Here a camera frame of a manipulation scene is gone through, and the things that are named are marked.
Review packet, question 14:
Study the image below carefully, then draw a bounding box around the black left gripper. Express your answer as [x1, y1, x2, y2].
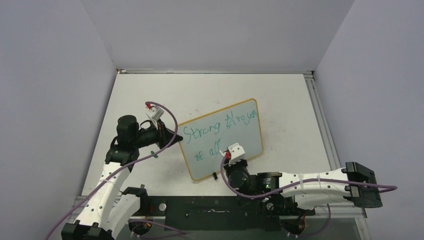
[132, 118, 183, 150]

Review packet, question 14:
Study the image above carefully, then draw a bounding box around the green marker cap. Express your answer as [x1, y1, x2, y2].
[150, 151, 158, 158]

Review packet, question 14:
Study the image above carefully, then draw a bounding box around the yellow framed whiteboard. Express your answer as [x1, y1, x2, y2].
[177, 98, 264, 181]

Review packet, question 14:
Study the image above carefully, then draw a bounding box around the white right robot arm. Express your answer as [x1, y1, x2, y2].
[220, 159, 383, 214]

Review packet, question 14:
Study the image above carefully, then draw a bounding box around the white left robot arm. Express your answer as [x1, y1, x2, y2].
[60, 113, 183, 240]

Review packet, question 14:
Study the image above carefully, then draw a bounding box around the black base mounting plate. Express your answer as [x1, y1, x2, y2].
[132, 196, 316, 232]

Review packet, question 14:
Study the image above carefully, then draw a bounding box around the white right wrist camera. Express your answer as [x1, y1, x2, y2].
[226, 142, 246, 166]

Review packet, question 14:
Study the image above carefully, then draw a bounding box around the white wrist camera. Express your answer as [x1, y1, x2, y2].
[145, 103, 164, 123]
[226, 142, 246, 166]

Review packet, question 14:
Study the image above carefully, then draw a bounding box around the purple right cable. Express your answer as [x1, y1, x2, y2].
[219, 154, 398, 200]

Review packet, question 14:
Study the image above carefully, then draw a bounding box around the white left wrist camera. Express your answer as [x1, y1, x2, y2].
[145, 103, 164, 123]

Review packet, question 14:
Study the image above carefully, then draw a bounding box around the aluminium rail right side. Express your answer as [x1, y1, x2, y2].
[303, 71, 341, 170]

